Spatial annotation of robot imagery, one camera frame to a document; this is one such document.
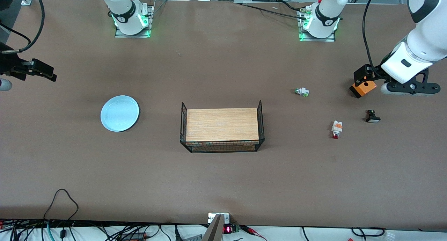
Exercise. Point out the red digit display module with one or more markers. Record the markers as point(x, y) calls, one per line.
point(230, 229)

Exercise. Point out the light blue round plate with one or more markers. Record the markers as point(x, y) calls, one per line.
point(119, 114)

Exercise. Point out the white metal bracket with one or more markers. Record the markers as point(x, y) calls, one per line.
point(212, 217)

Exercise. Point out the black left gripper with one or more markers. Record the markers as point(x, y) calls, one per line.
point(365, 73)

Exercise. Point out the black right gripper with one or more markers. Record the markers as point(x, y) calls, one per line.
point(10, 65)

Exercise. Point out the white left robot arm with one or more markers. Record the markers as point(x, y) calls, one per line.
point(422, 42)

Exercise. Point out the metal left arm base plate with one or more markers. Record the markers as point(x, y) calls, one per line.
point(316, 39)

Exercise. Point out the orange button enclosure box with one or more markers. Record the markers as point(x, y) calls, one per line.
point(366, 89)

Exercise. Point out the black square push button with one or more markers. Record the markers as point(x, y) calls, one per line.
point(372, 117)

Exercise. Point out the red push button switch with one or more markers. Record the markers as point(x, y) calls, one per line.
point(336, 128)

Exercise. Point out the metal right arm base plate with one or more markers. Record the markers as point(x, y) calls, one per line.
point(132, 36)

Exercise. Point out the red and black probe lead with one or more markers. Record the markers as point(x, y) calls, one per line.
point(252, 230)

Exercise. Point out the grey metal bar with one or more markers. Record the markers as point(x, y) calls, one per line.
point(213, 230)

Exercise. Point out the green push button switch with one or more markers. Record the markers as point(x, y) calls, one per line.
point(302, 92)

